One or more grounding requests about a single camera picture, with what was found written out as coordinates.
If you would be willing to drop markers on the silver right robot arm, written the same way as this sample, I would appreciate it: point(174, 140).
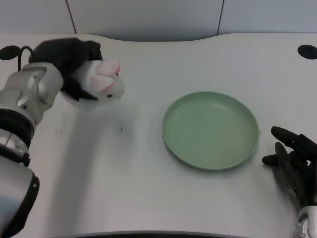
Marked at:
point(307, 221)

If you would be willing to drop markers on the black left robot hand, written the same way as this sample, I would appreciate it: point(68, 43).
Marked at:
point(64, 62)

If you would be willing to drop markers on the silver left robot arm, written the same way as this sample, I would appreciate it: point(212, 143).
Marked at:
point(24, 99)

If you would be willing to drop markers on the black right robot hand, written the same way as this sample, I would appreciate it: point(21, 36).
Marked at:
point(294, 163)

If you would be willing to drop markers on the green round plate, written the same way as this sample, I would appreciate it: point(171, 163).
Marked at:
point(211, 131)

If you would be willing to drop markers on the white plush rabbit doll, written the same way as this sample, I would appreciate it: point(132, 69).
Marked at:
point(104, 79)

